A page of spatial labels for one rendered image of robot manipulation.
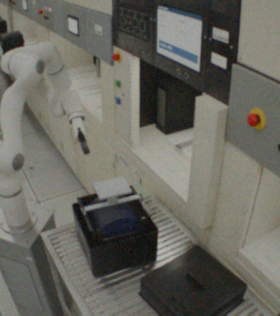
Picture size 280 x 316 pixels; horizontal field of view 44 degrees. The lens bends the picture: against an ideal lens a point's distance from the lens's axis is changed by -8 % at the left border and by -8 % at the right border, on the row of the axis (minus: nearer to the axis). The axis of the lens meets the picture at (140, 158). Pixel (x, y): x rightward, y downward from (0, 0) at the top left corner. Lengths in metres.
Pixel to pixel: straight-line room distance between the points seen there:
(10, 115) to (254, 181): 0.95
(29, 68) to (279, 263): 1.23
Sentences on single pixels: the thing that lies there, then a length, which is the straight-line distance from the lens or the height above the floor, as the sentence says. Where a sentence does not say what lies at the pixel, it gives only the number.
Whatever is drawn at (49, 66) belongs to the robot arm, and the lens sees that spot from 1.64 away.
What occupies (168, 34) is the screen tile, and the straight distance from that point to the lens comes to 1.45.
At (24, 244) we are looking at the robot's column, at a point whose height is 0.76.
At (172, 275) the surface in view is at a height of 0.86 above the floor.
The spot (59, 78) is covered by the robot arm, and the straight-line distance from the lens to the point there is 1.69.
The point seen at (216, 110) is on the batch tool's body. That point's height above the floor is 1.39.
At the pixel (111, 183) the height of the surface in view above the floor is 1.08.
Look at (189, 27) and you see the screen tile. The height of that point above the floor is 1.62.
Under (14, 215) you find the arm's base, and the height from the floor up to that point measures 0.84.
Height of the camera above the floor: 1.90
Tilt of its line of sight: 33 degrees down
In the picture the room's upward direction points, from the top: straight up
